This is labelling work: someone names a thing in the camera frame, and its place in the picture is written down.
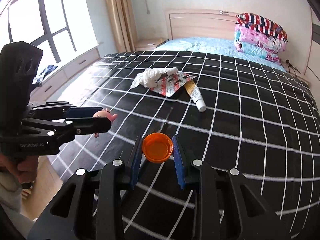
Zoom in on pink toy figure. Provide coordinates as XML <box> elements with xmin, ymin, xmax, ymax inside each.
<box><xmin>92</xmin><ymin>107</ymin><xmax>118</xmax><ymax>138</ymax></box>

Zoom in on wooden nightstand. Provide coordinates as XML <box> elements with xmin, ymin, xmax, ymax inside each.
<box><xmin>135</xmin><ymin>38</ymin><xmax>169</xmax><ymax>52</ymax></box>

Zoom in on window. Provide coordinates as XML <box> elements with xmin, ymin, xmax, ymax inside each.
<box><xmin>0</xmin><ymin>0</ymin><xmax>100</xmax><ymax>80</ymax></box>

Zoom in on black checked tablecloth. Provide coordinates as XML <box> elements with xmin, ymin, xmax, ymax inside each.
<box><xmin>47</xmin><ymin>50</ymin><xmax>320</xmax><ymax>240</ymax></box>

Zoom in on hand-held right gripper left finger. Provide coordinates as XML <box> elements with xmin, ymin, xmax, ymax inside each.
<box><xmin>27</xmin><ymin>135</ymin><xmax>143</xmax><ymax>240</ymax></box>

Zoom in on white yellow tube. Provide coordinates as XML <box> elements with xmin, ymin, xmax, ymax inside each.
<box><xmin>184</xmin><ymin>79</ymin><xmax>207</xmax><ymax>112</ymax></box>

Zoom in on red white blister packet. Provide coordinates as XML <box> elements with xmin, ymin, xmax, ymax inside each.
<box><xmin>149</xmin><ymin>71</ymin><xmax>198</xmax><ymax>98</ymax></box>

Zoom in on wooden headboard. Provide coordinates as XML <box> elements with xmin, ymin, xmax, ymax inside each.
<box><xmin>163</xmin><ymin>9</ymin><xmax>240</xmax><ymax>40</ymax></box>

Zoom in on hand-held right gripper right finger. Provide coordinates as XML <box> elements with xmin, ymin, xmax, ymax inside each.
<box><xmin>172</xmin><ymin>135</ymin><xmax>292</xmax><ymax>240</ymax></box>

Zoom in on wooden window sill cabinet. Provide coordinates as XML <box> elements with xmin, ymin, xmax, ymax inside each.
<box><xmin>30</xmin><ymin>46</ymin><xmax>101</xmax><ymax>103</ymax></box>

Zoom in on striped red blue blanket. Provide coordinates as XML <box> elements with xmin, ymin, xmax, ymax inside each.
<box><xmin>235</xmin><ymin>12</ymin><xmax>288</xmax><ymax>40</ymax></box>

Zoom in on person's left hand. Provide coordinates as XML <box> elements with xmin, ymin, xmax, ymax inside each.
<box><xmin>0</xmin><ymin>154</ymin><xmax>38</xmax><ymax>183</ymax></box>

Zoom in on white grey sliding wardrobe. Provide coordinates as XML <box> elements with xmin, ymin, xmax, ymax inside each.
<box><xmin>305</xmin><ymin>5</ymin><xmax>320</xmax><ymax>85</ymax></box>

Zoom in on black charger cable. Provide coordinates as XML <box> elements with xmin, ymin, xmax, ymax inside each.
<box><xmin>284</xmin><ymin>59</ymin><xmax>302</xmax><ymax>77</ymax></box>

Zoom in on beige curtain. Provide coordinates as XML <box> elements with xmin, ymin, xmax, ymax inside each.
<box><xmin>102</xmin><ymin>0</ymin><xmax>138</xmax><ymax>53</ymax></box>

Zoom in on blue pink printed quilt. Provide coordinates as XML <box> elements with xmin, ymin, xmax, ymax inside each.
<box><xmin>235</xmin><ymin>40</ymin><xmax>283</xmax><ymax>64</ymax></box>

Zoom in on white tissue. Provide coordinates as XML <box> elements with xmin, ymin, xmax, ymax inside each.
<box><xmin>130</xmin><ymin>67</ymin><xmax>178</xmax><ymax>88</ymax></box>

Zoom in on orange plastic cap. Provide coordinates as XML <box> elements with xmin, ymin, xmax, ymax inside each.
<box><xmin>142</xmin><ymin>133</ymin><xmax>174</xmax><ymax>164</ymax></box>

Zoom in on dark blue cloth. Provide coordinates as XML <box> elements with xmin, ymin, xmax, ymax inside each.
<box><xmin>34</xmin><ymin>65</ymin><xmax>58</xmax><ymax>84</ymax></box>

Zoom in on person's left forearm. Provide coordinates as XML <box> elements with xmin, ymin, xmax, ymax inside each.
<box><xmin>0</xmin><ymin>171</ymin><xmax>25</xmax><ymax>213</ymax></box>

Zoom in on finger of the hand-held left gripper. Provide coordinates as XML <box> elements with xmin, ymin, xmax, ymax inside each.
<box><xmin>25</xmin><ymin>101</ymin><xmax>105</xmax><ymax>121</ymax></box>
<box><xmin>21</xmin><ymin>116</ymin><xmax>112</xmax><ymax>143</ymax></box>

